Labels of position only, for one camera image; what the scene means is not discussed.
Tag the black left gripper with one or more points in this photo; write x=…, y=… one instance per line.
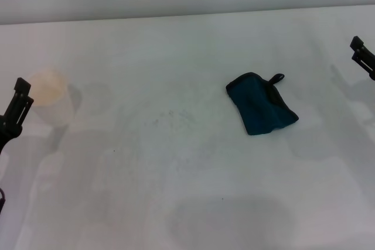
x=7, y=133

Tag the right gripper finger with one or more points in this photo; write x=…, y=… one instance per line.
x=364, y=56

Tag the white plastic cup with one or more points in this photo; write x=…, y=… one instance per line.
x=49, y=86

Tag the blue rag with black trim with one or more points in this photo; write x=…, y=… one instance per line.
x=260, y=106

